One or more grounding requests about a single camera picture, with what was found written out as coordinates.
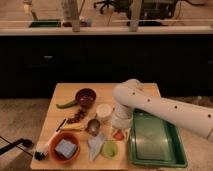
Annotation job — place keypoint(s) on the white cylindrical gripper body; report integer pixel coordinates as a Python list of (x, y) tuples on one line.
[(121, 117)]

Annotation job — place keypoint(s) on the red apple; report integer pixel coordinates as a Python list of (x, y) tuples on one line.
[(118, 135)]

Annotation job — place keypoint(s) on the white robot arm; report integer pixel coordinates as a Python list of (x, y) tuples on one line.
[(194, 118)]

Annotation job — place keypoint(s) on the white cup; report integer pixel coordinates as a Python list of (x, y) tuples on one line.
[(103, 112)]

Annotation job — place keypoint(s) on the white crumpled cloth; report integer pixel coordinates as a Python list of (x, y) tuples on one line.
[(95, 144)]

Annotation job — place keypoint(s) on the green plastic tray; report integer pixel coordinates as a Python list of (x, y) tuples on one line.
[(154, 142)]

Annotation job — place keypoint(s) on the dark red bowl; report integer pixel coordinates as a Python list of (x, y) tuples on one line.
[(85, 97)]

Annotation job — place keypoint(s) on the dark grape bunch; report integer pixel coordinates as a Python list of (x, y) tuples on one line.
[(81, 114)]

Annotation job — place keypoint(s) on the yellow banana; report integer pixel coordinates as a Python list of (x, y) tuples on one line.
[(74, 126)]

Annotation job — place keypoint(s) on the green chili pepper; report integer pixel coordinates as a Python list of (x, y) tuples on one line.
[(67, 105)]

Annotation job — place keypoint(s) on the black marker pen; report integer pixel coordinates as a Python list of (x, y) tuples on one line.
[(61, 124)]

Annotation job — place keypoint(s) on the blue sponge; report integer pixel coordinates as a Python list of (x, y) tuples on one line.
[(65, 148)]

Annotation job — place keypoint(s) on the orange bowl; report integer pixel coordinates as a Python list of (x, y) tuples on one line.
[(58, 157)]

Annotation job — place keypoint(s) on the black white brush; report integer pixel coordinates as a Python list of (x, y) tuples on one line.
[(41, 150)]

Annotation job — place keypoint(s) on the black chair base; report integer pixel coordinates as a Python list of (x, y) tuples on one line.
[(21, 143)]

